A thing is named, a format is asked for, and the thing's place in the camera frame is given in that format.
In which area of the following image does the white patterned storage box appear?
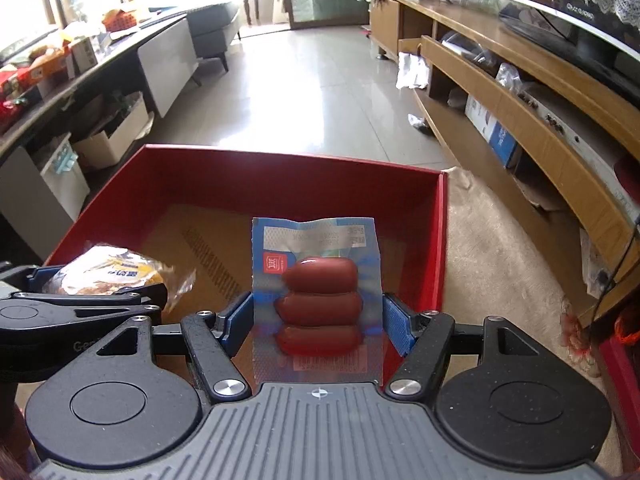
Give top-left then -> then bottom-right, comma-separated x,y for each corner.
39,132 -> 92,222

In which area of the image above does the black curved television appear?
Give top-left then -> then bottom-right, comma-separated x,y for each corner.
477,0 -> 640,92

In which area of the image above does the white coffee table dark top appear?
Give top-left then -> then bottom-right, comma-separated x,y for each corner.
0,11 -> 201,261

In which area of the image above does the orange bread packet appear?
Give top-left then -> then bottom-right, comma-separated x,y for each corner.
29,45 -> 72,86

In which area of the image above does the cream cardboard box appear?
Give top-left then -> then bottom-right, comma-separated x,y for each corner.
70,92 -> 154,169

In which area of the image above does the clear plastic bag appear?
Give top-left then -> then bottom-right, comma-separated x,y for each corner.
442,30 -> 501,77

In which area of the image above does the grey sofa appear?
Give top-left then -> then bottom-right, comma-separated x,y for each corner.
186,0 -> 242,74

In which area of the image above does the orange snack basket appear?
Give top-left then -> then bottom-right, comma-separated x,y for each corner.
102,6 -> 142,34

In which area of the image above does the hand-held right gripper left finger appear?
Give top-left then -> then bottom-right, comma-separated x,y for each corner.
92,291 -> 254,400

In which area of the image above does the blue sausage packet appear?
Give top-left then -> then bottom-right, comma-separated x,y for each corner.
250,216 -> 384,386

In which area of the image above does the red container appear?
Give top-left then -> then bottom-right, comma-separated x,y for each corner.
597,300 -> 640,461

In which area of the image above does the small plastic wrapper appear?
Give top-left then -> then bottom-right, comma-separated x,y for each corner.
407,113 -> 437,137

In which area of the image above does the red snack box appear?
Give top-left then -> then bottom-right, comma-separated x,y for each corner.
0,67 -> 42,107

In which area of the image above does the clear bread packet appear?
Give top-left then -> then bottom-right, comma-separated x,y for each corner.
42,242 -> 197,313

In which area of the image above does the white small box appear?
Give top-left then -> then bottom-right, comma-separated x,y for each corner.
70,35 -> 99,74

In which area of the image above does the red cardboard box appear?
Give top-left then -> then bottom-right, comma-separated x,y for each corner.
42,144 -> 448,386

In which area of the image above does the wooden TV cabinet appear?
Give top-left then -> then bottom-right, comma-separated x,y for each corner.
369,0 -> 640,333

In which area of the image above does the blue and white box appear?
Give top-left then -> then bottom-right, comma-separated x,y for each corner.
465,95 -> 524,169

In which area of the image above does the black cable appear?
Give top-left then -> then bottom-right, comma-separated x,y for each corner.
589,227 -> 640,327

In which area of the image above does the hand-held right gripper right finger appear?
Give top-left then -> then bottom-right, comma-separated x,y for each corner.
381,293 -> 548,402

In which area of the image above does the white plastic bag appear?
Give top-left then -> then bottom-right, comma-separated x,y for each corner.
396,52 -> 431,91

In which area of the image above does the silver media player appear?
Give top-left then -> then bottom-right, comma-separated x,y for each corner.
522,84 -> 640,213

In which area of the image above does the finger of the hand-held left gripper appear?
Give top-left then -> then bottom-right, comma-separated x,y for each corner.
0,283 -> 168,343
0,261 -> 64,297

